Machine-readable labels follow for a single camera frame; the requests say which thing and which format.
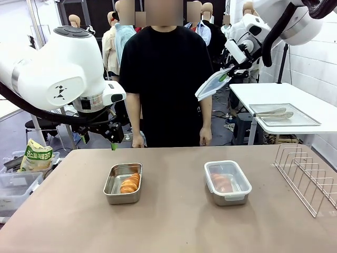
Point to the mannequin in blue collared shirt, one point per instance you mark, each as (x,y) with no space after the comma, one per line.
(202,31)

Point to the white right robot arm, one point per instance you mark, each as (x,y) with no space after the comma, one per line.
(297,23)

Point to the black tripod stand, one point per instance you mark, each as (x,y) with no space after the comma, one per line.
(283,66)

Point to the steel baking tray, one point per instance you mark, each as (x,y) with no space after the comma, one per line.
(276,122)

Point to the person's left hand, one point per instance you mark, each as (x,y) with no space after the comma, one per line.
(206,137)

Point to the person's right forearm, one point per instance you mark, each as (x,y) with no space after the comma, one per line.
(134,113)

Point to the mannequin in cream shirt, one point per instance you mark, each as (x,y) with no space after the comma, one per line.
(109,52)

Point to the person's left forearm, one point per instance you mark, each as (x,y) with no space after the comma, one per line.
(206,113)

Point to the person in black t-shirt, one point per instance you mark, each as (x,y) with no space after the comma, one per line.
(166,79)

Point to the golden brown croissant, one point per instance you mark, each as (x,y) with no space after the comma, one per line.
(130,184)
(221,182)

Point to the mannequin in black jacket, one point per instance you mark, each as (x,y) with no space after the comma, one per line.
(218,39)

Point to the clear plastic storage bin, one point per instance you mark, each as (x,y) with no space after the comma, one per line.
(15,189)

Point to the yellow green snack bag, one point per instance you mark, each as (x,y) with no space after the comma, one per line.
(37,158)

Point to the steel mannequin base plate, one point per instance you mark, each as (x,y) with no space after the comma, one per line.
(127,137)

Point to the mannequin in red white top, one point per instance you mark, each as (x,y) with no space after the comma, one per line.
(139,27)

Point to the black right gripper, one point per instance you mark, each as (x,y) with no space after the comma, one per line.
(247,67)

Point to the clear plastic container lid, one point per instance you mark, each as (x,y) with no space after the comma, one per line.
(210,87)
(242,184)

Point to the blue jeans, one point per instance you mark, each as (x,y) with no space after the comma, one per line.
(142,138)

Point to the stainless steel rectangular container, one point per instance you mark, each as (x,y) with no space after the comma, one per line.
(113,199)
(229,202)

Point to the white side table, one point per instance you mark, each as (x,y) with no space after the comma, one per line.
(263,92)

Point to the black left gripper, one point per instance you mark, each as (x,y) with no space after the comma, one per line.
(96,128)

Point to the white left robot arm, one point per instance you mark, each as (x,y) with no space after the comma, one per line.
(52,68)

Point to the person's right hand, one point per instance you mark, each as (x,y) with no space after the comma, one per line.
(137,142)

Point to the black chair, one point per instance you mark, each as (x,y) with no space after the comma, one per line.
(39,126)

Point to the mannequin in light blue shirt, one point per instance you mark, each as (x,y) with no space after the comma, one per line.
(122,29)

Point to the dark grey stool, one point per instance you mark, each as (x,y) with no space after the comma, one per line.
(242,129)

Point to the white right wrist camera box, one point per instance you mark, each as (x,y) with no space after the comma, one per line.
(234,51)

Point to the steel serving tongs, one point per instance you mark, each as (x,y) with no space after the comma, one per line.
(285,115)

